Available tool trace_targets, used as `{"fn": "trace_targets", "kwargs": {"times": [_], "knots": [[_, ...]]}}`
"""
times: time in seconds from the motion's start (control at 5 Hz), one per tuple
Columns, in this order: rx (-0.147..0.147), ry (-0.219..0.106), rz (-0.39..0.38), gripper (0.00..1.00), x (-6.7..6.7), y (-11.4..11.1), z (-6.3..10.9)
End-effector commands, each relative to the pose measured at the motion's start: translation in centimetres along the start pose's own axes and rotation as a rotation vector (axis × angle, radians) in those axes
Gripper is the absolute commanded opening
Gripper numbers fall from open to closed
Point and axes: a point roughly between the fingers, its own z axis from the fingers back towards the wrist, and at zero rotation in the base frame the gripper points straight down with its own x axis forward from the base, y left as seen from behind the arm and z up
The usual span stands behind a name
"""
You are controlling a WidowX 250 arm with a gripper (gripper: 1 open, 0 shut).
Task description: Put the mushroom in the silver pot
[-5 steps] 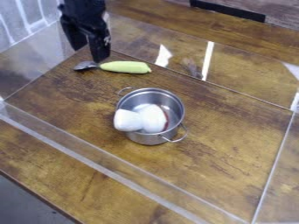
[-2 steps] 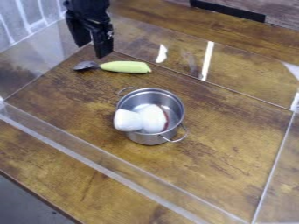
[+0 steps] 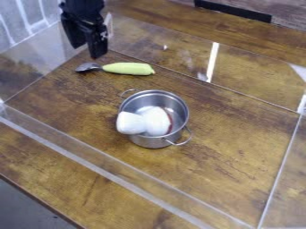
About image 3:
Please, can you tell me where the black bar in background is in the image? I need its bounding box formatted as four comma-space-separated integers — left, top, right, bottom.
193, 0, 272, 23

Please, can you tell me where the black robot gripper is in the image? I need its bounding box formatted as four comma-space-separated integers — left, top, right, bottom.
58, 0, 108, 59

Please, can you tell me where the silver metal pot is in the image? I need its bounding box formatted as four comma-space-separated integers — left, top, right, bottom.
116, 89, 192, 148

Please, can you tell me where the yellow handled metal spoon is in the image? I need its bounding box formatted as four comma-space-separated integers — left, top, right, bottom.
74, 63, 154, 76

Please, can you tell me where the white and red plush mushroom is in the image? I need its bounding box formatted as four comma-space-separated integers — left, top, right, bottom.
116, 106, 172, 137

